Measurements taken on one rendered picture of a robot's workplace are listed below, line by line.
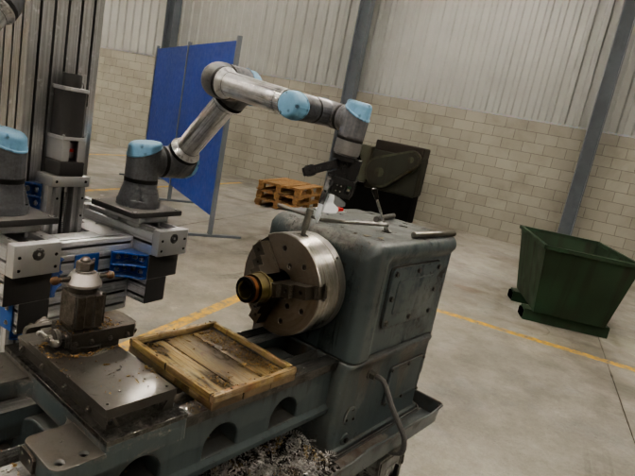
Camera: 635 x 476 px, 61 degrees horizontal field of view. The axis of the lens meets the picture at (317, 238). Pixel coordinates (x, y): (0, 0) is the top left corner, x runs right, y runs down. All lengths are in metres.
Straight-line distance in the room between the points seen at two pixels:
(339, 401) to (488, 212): 9.84
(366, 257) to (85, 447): 0.90
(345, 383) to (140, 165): 1.01
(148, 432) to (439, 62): 10.98
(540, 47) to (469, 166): 2.55
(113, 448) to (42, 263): 0.66
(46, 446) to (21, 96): 1.11
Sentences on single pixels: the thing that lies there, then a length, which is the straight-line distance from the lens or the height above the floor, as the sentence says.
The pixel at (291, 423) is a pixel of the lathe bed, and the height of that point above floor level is 0.70.
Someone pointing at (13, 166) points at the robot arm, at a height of 1.30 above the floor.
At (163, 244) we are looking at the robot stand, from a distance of 1.90.
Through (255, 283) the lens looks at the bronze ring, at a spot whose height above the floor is 1.11.
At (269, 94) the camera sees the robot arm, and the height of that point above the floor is 1.62.
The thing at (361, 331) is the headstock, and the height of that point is 0.98.
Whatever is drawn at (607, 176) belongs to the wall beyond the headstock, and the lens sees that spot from 11.42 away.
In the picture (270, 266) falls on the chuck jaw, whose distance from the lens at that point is 1.60.
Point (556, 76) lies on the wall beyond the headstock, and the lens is 11.55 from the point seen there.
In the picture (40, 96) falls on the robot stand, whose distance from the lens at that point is 1.92.
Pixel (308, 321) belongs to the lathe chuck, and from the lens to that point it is 1.57.
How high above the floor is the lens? 1.57
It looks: 12 degrees down
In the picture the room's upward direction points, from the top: 11 degrees clockwise
